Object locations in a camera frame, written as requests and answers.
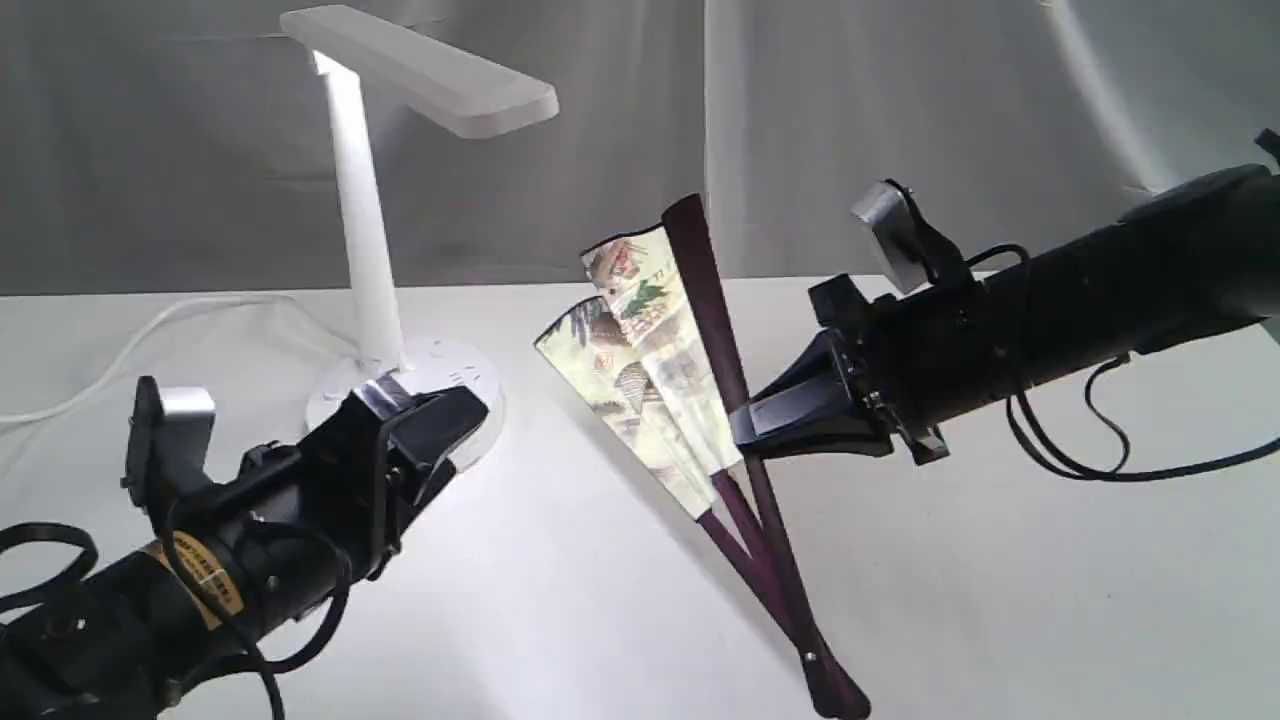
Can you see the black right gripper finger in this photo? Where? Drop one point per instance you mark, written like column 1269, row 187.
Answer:
column 814, row 407

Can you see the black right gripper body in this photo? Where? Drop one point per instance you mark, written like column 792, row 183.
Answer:
column 918, row 362

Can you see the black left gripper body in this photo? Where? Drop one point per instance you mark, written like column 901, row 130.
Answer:
column 297, row 520

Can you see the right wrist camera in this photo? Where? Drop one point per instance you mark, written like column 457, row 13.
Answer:
column 912, row 253

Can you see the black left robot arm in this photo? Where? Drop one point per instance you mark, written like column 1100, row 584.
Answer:
column 94, row 643

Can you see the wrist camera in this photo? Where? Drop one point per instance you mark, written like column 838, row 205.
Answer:
column 912, row 253
column 170, row 430

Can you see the grey backdrop curtain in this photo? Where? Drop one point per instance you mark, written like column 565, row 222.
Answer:
column 183, row 146

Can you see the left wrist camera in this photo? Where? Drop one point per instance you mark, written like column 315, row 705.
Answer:
column 170, row 430

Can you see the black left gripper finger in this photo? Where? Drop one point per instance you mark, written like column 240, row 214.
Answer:
column 444, row 429

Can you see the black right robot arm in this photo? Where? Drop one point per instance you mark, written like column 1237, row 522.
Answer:
column 1193, row 262

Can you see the painted paper folding fan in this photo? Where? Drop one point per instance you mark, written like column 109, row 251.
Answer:
column 652, row 353

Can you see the white desk lamp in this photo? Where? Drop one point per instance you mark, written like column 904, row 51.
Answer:
column 465, row 94

